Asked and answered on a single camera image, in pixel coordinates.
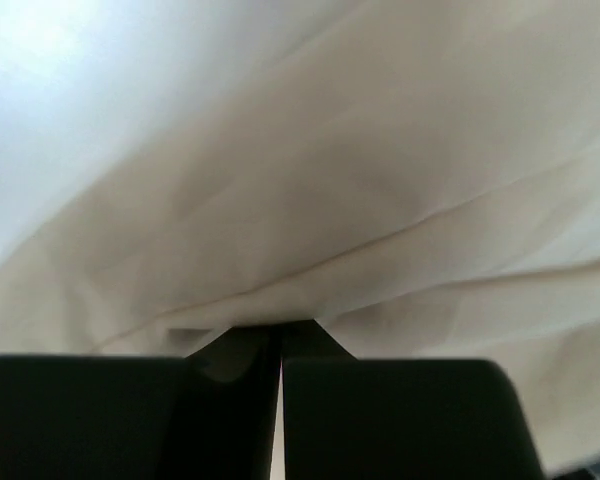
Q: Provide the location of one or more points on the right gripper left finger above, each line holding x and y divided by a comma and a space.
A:
207, 416

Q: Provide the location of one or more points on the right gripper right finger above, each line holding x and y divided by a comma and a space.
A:
347, 418

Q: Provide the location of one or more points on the beige trousers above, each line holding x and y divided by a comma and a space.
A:
420, 177

